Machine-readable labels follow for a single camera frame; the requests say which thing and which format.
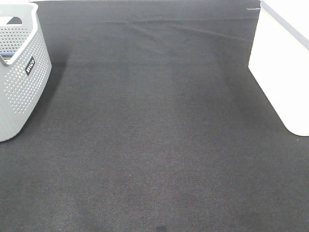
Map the white plastic basket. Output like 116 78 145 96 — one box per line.
248 0 309 136

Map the grey perforated plastic basket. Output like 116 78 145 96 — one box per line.
0 0 52 142

